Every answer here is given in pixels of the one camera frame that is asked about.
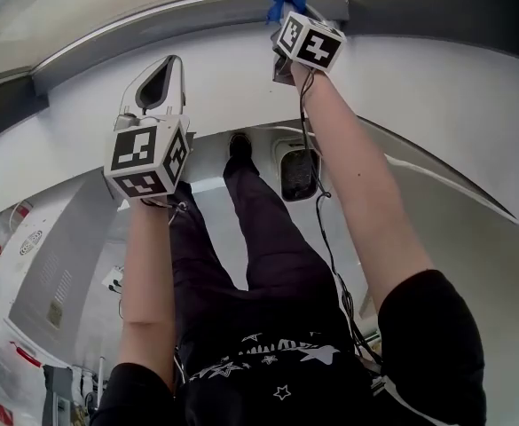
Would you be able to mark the person's right shoe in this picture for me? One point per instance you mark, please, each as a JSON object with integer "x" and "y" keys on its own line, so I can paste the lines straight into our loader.
{"x": 240, "y": 145}

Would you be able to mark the white plastic bag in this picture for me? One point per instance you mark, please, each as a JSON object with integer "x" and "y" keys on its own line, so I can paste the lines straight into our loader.
{"x": 2, "y": 380}

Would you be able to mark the person's black star shirt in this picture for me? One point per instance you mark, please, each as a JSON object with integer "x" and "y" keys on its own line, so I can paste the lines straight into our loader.
{"x": 285, "y": 393}

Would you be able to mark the person's right forearm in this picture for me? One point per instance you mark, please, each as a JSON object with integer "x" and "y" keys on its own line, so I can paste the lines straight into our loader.
{"x": 361, "y": 193}

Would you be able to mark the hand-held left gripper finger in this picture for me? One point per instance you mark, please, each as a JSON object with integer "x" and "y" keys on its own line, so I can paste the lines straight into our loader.
{"x": 131, "y": 98}
{"x": 178, "y": 87}

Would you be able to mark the person's left forearm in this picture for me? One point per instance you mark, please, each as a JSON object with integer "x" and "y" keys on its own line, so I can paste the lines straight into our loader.
{"x": 146, "y": 282}

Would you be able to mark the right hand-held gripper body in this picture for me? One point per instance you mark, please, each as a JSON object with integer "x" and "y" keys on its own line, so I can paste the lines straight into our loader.
{"x": 312, "y": 42}

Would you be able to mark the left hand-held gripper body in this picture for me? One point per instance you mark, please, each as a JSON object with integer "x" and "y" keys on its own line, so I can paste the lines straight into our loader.
{"x": 139, "y": 153}

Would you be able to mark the white power strip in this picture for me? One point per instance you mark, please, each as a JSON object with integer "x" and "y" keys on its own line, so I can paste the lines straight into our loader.
{"x": 112, "y": 277}

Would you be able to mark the person's black trousers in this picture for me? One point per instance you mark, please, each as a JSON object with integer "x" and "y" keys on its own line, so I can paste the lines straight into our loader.
{"x": 277, "y": 260}

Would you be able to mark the white cabinet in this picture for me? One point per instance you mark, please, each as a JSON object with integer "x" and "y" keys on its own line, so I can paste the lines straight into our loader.
{"x": 86, "y": 220}

